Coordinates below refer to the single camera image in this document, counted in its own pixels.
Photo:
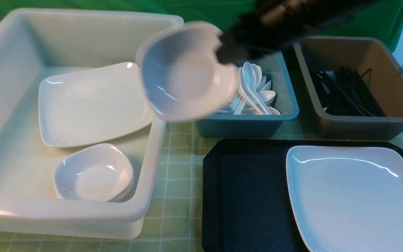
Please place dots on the pile of black chopsticks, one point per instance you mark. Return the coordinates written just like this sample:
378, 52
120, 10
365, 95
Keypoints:
344, 92

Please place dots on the brown plastic bin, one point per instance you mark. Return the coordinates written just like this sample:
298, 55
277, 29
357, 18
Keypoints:
329, 53

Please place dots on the white bowl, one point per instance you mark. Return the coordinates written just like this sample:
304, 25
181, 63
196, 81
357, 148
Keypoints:
100, 173
181, 76

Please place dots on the green checkered tablecloth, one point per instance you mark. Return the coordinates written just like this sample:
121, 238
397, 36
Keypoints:
173, 221

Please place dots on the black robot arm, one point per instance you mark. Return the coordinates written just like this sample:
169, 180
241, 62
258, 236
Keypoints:
308, 17

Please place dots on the teal plastic bin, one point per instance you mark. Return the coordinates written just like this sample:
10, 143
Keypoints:
257, 126

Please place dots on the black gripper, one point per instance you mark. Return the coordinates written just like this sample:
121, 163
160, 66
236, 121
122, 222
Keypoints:
254, 35

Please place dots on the pile of white spoons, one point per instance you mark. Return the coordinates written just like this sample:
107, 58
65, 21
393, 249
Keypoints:
271, 96

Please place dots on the green backdrop cloth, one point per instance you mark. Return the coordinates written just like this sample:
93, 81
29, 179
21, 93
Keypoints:
221, 13

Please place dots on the white spoon upright in pile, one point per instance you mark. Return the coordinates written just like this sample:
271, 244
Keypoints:
252, 81

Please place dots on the white bowl in tub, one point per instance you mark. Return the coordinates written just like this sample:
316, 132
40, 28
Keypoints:
100, 173

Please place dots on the black serving tray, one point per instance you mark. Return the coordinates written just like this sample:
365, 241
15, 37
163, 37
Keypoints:
246, 206

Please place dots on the white rice plate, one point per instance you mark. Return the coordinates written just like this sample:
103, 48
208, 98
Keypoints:
347, 199

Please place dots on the white square plate in tub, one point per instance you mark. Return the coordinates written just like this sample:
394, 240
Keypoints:
92, 106

